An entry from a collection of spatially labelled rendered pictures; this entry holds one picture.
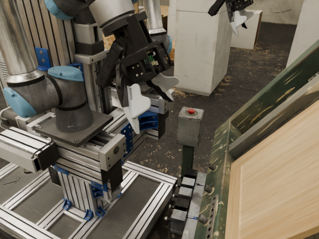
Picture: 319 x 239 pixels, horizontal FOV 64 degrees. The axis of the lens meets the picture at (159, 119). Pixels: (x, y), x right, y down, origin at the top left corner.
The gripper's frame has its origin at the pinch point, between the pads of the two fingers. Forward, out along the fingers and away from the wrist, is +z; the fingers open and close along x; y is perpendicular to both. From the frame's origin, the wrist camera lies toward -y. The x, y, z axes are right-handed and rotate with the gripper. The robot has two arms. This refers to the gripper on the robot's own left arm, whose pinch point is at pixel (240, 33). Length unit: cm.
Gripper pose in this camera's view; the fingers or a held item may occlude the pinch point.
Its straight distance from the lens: 113.3
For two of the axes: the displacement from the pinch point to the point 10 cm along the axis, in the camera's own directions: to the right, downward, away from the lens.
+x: 4.8, -4.6, 7.5
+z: 4.1, 8.7, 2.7
